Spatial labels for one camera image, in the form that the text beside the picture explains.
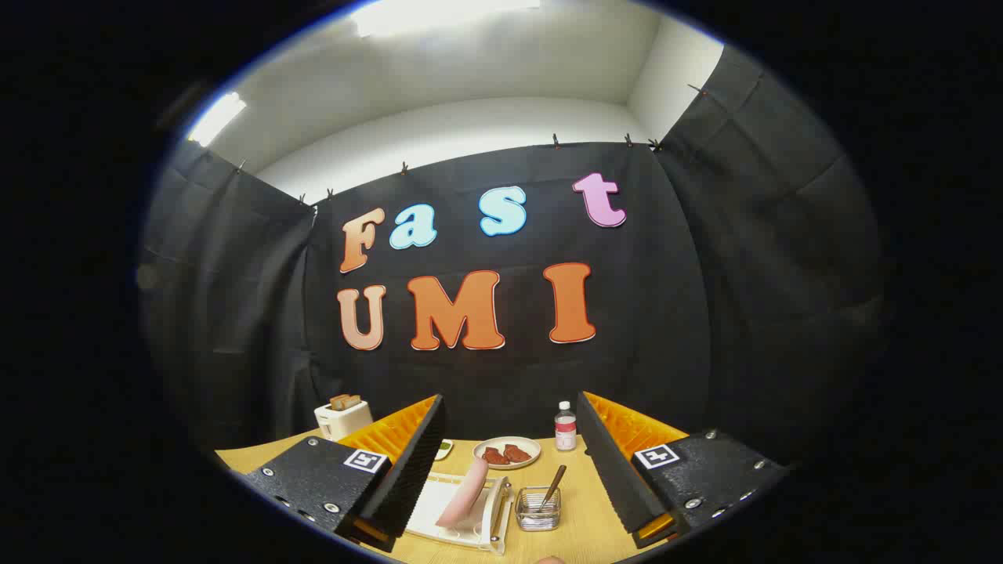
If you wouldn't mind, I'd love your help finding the pink plate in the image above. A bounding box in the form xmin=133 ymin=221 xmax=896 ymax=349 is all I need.
xmin=435 ymin=458 xmax=489 ymax=528

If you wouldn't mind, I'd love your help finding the clear plastic water bottle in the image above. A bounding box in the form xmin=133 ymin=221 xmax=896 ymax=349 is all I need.
xmin=555 ymin=401 xmax=578 ymax=452

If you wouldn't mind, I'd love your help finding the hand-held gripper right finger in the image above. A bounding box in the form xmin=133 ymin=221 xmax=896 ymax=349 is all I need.
xmin=576 ymin=391 xmax=788 ymax=549

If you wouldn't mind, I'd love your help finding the small ceiling light panel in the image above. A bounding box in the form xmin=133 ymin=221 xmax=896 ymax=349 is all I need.
xmin=188 ymin=92 xmax=247 ymax=147

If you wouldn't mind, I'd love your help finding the white toaster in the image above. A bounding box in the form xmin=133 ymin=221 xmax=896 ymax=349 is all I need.
xmin=314 ymin=399 xmax=374 ymax=441

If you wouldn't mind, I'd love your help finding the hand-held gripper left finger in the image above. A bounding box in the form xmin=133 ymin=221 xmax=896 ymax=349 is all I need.
xmin=232 ymin=394 xmax=447 ymax=553

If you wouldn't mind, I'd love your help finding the white plate with meat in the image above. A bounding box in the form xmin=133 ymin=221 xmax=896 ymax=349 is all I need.
xmin=473 ymin=436 xmax=541 ymax=470

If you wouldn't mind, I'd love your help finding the wooden-handled metal spoon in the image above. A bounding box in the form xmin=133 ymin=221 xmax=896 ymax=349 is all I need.
xmin=539 ymin=465 xmax=567 ymax=512

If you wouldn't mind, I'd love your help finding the clear wire basket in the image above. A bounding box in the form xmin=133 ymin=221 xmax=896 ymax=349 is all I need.
xmin=516 ymin=486 xmax=562 ymax=533

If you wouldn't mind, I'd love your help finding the white wire dish rack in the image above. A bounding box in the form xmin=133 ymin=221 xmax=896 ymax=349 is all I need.
xmin=404 ymin=470 xmax=514 ymax=555

